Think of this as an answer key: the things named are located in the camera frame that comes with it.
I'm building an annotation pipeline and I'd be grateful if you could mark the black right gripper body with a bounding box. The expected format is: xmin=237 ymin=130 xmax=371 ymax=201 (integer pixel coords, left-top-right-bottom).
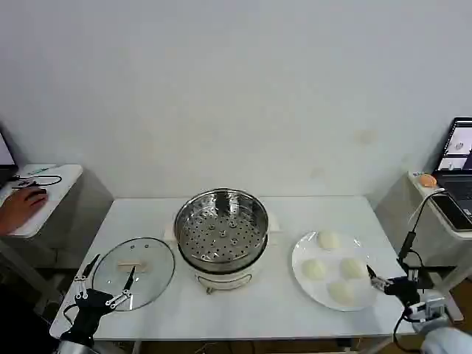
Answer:
xmin=385 ymin=277 xmax=421 ymax=308

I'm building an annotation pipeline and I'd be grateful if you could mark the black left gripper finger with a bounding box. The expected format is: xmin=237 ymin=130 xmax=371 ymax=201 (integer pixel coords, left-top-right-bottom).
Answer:
xmin=105 ymin=265 xmax=136 ymax=309
xmin=73 ymin=253 xmax=101 ymax=300

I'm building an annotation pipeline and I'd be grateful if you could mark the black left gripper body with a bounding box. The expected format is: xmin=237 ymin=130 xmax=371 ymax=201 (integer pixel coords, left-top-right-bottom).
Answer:
xmin=59 ymin=289 xmax=114 ymax=347

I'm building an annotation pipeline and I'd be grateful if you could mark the white steamed bun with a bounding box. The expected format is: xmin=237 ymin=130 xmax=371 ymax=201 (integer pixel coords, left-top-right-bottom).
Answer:
xmin=301 ymin=258 xmax=327 ymax=280
xmin=339 ymin=257 xmax=367 ymax=280
xmin=317 ymin=230 xmax=342 ymax=251
xmin=327 ymin=281 xmax=355 ymax=306

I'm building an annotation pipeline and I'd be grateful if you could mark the person's hand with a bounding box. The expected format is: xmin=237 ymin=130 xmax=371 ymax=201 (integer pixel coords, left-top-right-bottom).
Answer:
xmin=0 ymin=187 xmax=49 ymax=235

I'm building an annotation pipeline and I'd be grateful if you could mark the white round plate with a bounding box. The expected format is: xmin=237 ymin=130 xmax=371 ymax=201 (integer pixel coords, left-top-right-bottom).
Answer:
xmin=291 ymin=230 xmax=381 ymax=312

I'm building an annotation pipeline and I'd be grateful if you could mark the white desk with legs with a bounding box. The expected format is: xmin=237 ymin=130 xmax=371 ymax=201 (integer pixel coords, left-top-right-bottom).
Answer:
xmin=375 ymin=171 xmax=472 ymax=322

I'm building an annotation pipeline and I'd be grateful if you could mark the white electric cooker base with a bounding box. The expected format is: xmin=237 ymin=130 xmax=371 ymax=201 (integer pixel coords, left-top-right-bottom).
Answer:
xmin=164 ymin=217 xmax=281 ymax=296

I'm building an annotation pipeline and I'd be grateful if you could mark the white side table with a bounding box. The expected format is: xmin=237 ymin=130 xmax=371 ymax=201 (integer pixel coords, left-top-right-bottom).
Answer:
xmin=0 ymin=164 xmax=114 ymax=259

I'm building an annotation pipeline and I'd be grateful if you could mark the steel perforated steamer basket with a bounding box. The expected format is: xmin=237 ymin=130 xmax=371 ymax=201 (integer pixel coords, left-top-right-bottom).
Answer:
xmin=174 ymin=188 xmax=269 ymax=272

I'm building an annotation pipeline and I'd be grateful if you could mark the open laptop with lit screen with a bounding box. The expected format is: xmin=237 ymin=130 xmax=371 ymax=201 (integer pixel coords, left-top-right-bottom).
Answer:
xmin=431 ymin=117 xmax=472 ymax=213

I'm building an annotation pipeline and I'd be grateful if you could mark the glass lid with wooden handle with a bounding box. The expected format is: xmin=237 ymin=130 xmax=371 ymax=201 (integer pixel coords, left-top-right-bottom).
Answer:
xmin=91 ymin=237 xmax=176 ymax=312

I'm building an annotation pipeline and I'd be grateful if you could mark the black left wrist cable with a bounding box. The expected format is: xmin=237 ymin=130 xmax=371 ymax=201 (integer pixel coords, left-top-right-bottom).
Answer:
xmin=62 ymin=302 xmax=80 ymax=327

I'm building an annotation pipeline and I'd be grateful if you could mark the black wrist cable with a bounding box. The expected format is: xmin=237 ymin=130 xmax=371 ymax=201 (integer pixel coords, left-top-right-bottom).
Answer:
xmin=62 ymin=302 xmax=80 ymax=327
xmin=392 ymin=308 xmax=420 ymax=352

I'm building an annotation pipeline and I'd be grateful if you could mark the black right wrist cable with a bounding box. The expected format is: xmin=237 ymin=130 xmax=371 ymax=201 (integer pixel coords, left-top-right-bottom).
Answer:
xmin=392 ymin=308 xmax=420 ymax=352

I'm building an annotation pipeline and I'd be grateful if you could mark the black cable with adapter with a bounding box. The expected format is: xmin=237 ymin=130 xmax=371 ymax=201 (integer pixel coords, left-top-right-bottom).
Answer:
xmin=397 ymin=190 xmax=449 ymax=276

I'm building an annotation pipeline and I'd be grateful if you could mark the black cable on side table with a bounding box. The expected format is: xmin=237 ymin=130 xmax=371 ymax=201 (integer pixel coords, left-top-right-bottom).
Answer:
xmin=13 ymin=175 xmax=63 ymax=190

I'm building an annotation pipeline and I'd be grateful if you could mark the laptop with dark frame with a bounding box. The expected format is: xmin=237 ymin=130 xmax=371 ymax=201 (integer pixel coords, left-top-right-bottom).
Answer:
xmin=0 ymin=128 xmax=19 ymax=187

